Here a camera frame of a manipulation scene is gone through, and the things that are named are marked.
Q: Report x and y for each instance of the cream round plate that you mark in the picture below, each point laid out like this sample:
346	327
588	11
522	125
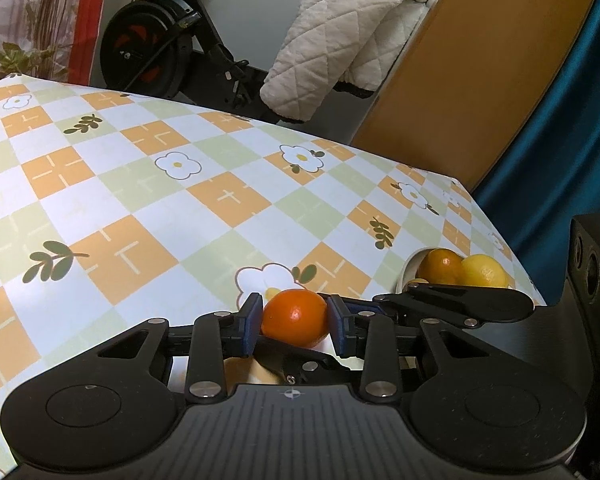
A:
409	270

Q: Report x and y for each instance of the small tan round fruit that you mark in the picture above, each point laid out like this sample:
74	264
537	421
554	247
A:
420	281

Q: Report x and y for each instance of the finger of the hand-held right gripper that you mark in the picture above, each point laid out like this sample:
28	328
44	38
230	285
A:
310	367
480	307

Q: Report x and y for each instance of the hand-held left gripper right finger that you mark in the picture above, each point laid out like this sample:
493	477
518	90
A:
337	325

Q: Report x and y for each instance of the teal curtain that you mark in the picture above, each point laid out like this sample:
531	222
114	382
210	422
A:
555	160

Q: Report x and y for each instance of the round bright orange tangerine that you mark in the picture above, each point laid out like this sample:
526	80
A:
295	317

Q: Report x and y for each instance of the black exercise bike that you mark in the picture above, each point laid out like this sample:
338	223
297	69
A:
140	45

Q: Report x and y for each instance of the wooden board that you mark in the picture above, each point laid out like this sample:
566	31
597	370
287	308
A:
455	85

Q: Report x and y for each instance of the white quilted blanket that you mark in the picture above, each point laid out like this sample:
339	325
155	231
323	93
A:
340	35

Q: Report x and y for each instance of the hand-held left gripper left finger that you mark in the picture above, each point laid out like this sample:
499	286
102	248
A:
252	322

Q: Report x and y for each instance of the red printed backdrop cloth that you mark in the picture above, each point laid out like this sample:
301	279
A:
30	10

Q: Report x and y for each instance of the brownish orange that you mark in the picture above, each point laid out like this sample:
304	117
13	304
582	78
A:
442	265

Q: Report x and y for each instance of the small yellow lemon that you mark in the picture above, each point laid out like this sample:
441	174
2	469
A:
482	270

